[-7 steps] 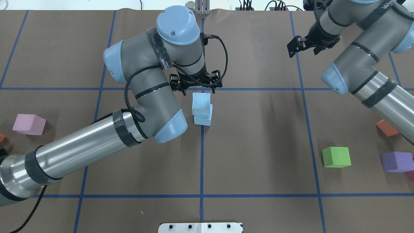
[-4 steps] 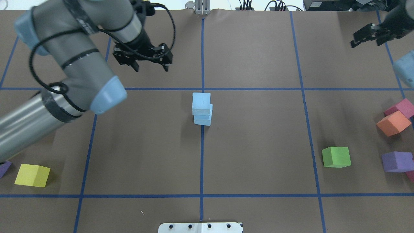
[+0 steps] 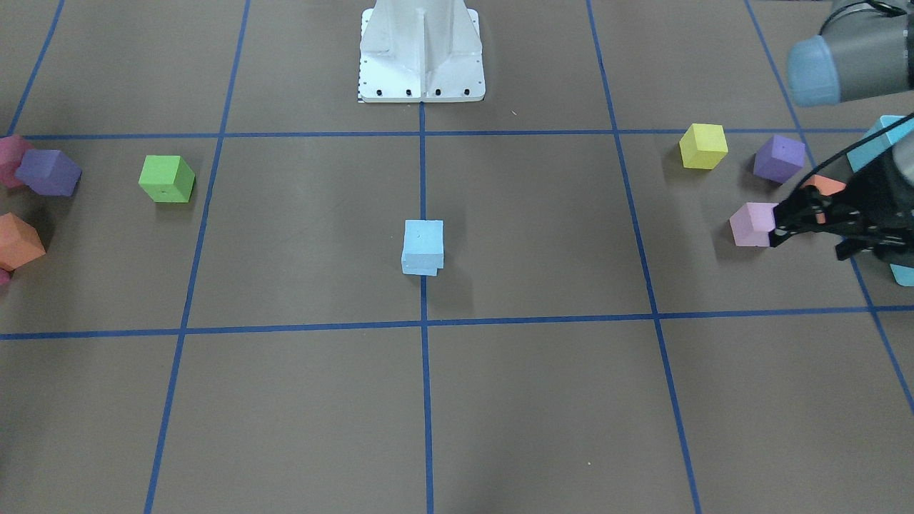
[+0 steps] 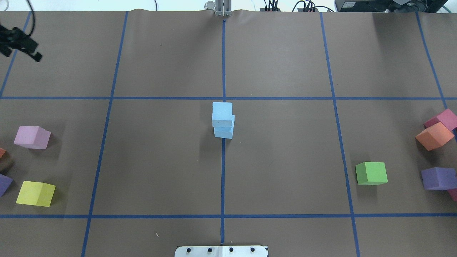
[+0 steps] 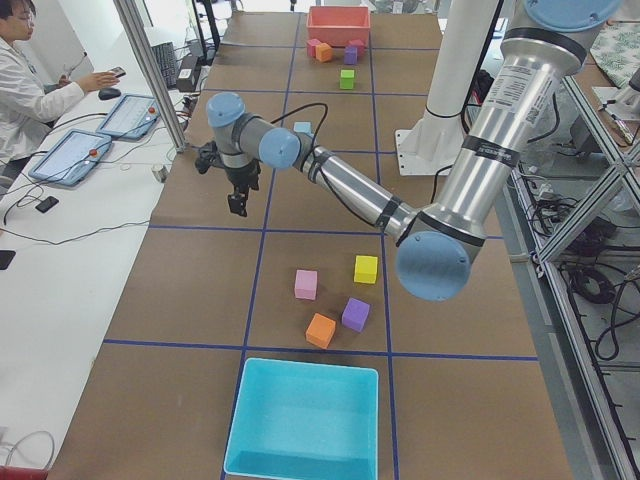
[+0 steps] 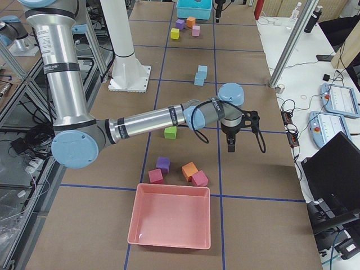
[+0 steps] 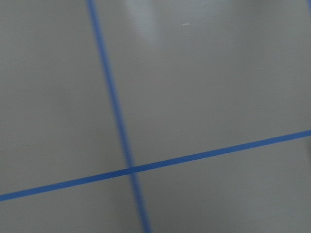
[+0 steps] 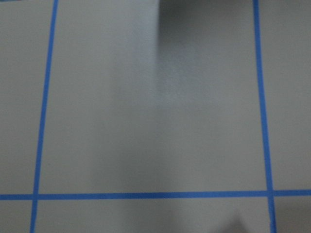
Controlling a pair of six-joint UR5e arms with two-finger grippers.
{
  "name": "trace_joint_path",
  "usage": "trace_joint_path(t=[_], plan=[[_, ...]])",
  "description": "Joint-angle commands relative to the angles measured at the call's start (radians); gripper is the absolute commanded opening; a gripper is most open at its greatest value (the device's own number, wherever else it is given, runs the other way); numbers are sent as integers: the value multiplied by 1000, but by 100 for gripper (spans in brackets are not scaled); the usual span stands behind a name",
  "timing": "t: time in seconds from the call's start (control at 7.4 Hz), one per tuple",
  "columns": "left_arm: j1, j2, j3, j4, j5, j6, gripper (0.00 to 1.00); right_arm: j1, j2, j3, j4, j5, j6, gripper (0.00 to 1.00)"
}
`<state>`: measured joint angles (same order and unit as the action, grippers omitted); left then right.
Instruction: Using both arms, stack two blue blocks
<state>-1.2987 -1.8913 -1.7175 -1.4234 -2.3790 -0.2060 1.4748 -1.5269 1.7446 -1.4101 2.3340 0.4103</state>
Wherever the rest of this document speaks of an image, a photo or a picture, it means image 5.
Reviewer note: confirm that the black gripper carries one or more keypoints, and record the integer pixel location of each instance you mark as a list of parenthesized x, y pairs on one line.
[(243, 177)]

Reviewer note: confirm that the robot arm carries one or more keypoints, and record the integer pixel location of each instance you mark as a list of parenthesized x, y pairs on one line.
[(437, 244)]

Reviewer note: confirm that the pink foam cube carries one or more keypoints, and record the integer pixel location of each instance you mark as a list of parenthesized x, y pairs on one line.
[(311, 46), (306, 283)]

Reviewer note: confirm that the blue tablet far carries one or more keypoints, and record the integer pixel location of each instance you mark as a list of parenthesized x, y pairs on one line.
[(131, 118)]

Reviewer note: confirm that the blue tablet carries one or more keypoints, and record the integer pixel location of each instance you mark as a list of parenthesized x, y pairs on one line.
[(131, 118), (72, 158)]

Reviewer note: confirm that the yellow foam cube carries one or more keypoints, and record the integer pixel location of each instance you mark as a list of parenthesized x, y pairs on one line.
[(365, 269)]

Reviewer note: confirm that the orange foam cube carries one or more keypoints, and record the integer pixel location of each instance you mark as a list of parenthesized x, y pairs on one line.
[(320, 331), (323, 53)]

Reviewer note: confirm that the lavender foam cube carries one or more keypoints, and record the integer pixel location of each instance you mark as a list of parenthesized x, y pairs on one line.
[(355, 314)]

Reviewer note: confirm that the black keyboard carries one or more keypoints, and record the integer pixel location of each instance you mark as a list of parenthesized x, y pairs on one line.
[(166, 60)]

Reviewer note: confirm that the green foam cube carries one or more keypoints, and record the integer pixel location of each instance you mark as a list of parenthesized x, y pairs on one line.
[(347, 79)]

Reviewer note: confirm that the blue tablet near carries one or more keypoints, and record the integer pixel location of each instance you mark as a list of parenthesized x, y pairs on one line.
[(72, 158)]

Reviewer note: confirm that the black computer mouse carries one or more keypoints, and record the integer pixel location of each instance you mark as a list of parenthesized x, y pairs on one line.
[(108, 93)]

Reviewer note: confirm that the orange foam cube far side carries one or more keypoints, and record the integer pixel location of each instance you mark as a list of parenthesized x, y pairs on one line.
[(323, 53)]

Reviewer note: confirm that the pink foam cube far side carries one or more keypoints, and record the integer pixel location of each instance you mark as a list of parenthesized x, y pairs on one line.
[(311, 46)]

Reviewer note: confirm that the purple foam cube far side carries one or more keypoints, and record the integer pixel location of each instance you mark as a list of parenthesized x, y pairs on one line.
[(351, 55)]

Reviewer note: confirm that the black smartphone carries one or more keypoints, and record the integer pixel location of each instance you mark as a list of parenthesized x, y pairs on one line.
[(47, 204)]

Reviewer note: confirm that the red plastic bin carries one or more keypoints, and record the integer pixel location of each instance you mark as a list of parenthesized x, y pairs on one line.
[(338, 25)]

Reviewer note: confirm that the cyan plastic bin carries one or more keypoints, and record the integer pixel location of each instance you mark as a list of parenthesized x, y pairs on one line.
[(298, 420)]

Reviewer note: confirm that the person in white coat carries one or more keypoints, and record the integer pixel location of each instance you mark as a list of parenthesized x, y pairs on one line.
[(28, 106)]

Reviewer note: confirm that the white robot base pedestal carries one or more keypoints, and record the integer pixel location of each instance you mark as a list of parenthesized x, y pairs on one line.
[(436, 139)]

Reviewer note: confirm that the aluminium frame post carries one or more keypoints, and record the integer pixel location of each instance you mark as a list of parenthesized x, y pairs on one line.
[(136, 34)]

